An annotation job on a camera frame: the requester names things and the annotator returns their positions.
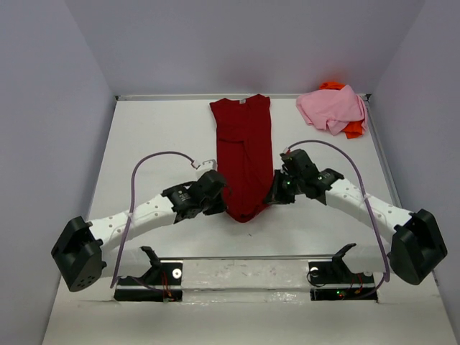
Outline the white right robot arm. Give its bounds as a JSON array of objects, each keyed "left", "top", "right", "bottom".
[{"left": 264, "top": 149, "right": 448, "bottom": 285}]

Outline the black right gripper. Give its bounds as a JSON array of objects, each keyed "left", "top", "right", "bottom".
[{"left": 262, "top": 170, "right": 303, "bottom": 206}]

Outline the dark red t shirt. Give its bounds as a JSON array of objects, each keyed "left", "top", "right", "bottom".
[{"left": 210, "top": 94, "right": 274, "bottom": 223}]

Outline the orange t shirt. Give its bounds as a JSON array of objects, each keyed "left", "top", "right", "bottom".
[{"left": 320, "top": 81, "right": 365, "bottom": 139}]

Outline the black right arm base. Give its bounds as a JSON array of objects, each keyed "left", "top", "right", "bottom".
[{"left": 306, "top": 244, "right": 378, "bottom": 302}]

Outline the pink t shirt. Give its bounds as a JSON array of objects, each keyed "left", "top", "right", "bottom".
[{"left": 296, "top": 84, "right": 368, "bottom": 136}]

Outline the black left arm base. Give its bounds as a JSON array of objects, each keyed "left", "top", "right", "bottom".
[{"left": 114, "top": 246, "right": 183, "bottom": 303}]

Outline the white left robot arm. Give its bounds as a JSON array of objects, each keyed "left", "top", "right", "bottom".
[{"left": 51, "top": 170, "right": 226, "bottom": 293}]

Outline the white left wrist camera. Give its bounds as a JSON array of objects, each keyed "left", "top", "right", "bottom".
[{"left": 191, "top": 159, "right": 217, "bottom": 172}]

